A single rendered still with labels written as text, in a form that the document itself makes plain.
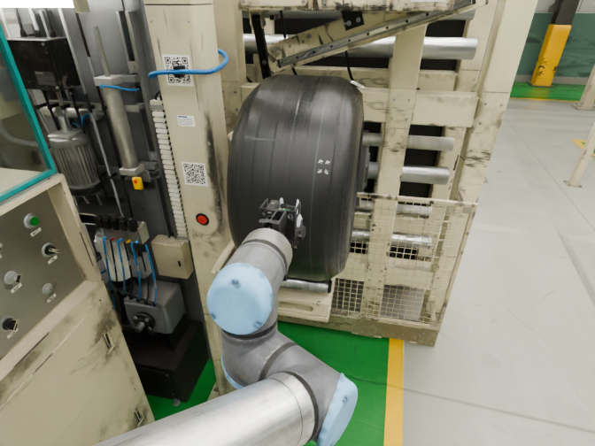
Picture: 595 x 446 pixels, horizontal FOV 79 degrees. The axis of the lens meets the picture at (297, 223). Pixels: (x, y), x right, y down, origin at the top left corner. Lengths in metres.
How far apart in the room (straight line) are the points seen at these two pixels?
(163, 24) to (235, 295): 0.74
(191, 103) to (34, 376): 0.83
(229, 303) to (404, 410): 1.58
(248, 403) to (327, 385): 0.13
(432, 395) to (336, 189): 1.46
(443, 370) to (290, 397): 1.77
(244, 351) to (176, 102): 0.72
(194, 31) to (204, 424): 0.86
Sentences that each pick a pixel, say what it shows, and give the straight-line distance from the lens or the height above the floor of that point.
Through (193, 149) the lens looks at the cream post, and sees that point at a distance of 1.10.
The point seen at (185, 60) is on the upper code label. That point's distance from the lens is 1.04.
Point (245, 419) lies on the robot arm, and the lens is 0.42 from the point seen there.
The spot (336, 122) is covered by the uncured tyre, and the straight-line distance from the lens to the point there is 0.86.
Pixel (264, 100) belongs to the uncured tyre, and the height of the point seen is 1.46.
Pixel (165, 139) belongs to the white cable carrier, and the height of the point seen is 1.32.
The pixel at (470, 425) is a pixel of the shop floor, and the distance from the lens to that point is 2.06.
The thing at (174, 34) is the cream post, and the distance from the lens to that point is 1.04.
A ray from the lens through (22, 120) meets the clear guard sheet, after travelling 1.12.
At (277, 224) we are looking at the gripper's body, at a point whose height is 1.34.
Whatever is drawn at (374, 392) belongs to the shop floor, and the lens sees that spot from 2.02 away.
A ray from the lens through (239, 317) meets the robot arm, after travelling 0.52.
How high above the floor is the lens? 1.67
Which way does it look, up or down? 32 degrees down
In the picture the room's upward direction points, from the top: straight up
